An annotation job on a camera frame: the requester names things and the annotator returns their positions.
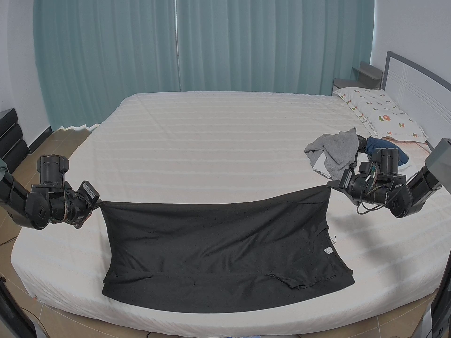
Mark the grey garment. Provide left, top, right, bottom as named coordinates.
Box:
left=304, top=127, right=359, bottom=179

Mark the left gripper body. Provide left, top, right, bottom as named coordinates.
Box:
left=49, top=180, right=103, bottom=229

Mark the black chest of drawers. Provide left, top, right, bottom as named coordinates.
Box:
left=0, top=108, right=30, bottom=175

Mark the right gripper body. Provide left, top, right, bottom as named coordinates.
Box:
left=327, top=169, right=389, bottom=206

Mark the blue-green curtain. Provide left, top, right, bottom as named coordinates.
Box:
left=174, top=0, right=375, bottom=95
left=33, top=0, right=181, bottom=129

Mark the black T-shirt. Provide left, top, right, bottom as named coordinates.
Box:
left=100, top=185, right=354, bottom=303

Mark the grey bedside table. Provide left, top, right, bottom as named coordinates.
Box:
left=333, top=61, right=384, bottom=94

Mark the bed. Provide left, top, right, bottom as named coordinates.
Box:
left=11, top=51, right=451, bottom=338

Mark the black glossy garment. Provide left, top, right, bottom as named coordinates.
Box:
left=355, top=135, right=370, bottom=161

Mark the blue and white garment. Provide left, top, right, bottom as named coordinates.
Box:
left=366, top=137, right=409, bottom=165

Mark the black cable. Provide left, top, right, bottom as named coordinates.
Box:
left=355, top=201, right=389, bottom=215

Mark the white printed pillow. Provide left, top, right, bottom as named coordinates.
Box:
left=334, top=87, right=428, bottom=143

